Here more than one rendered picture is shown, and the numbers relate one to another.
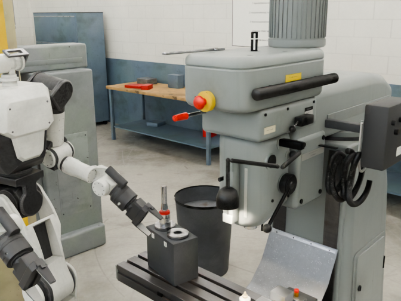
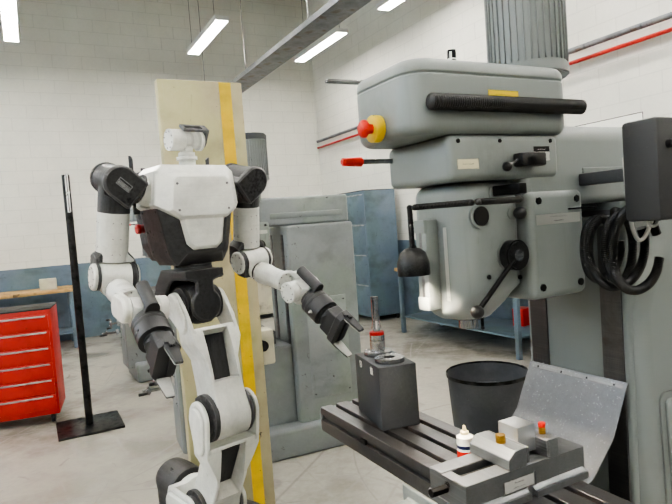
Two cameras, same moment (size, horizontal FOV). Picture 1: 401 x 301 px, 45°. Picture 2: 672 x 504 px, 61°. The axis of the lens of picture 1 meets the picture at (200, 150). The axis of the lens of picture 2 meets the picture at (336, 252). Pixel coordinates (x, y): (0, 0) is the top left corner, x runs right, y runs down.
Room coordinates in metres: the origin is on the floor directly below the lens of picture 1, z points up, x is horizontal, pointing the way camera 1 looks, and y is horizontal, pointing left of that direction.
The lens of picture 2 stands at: (0.16, -0.34, 1.56)
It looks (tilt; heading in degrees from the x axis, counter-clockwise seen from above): 3 degrees down; 19
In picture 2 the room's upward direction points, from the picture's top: 4 degrees counter-clockwise
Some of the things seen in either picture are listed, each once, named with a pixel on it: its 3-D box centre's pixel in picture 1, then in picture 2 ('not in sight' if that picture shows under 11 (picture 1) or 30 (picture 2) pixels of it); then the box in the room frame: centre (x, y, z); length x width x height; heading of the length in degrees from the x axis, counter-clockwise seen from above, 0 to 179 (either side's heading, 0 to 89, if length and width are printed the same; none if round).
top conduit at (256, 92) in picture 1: (298, 85); (510, 104); (1.50, -0.30, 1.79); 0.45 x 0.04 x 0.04; 137
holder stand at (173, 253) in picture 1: (171, 249); (385, 385); (1.86, 0.13, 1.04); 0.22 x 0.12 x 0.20; 35
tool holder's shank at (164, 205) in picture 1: (164, 198); (375, 314); (1.91, 0.15, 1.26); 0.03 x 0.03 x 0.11
